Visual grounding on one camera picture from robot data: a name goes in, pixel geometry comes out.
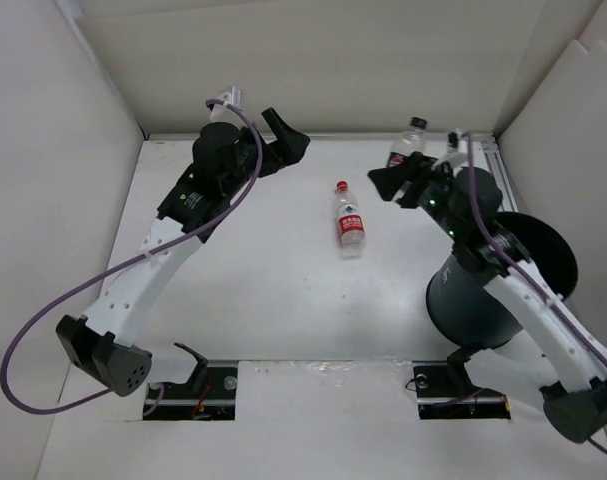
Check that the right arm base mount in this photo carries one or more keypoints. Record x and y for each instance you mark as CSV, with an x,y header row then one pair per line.
x,y
443,393

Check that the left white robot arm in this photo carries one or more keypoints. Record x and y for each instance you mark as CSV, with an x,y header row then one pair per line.
x,y
101,342

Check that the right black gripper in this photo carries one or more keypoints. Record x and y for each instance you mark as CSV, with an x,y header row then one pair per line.
x,y
389,179

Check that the clear bottle black cap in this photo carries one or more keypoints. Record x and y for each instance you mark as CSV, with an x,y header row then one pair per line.
x,y
411,140

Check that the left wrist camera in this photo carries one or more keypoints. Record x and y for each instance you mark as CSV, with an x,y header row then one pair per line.
x,y
220,112

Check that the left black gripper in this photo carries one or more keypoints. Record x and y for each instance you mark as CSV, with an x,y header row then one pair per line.
x,y
288,148

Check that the clear bottle red cap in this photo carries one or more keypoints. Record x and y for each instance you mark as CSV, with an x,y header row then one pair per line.
x,y
349,222

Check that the dark blue round bin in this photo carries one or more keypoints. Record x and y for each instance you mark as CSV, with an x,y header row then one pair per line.
x,y
465,314

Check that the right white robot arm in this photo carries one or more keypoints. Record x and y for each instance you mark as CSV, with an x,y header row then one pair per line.
x,y
500,296

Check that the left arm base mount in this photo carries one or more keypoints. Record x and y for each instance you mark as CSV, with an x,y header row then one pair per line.
x,y
213,400

